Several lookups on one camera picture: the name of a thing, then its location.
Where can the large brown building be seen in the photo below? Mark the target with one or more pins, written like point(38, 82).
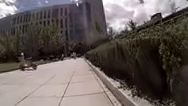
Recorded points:
point(78, 20)

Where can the tree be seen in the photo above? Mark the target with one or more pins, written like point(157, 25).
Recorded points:
point(131, 24)

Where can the concrete kerb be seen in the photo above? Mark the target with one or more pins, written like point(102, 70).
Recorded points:
point(119, 93)

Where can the row of trees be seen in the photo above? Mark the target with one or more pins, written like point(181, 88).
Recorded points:
point(46, 37)

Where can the pale concrete slab pavement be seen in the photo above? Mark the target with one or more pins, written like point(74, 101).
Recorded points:
point(52, 90)

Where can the mulch strip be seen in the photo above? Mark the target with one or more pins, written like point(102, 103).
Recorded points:
point(137, 94)

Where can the small vehicle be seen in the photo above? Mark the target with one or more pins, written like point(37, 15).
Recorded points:
point(28, 65)

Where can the ivy-covered wall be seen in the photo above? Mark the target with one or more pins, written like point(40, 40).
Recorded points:
point(156, 56)

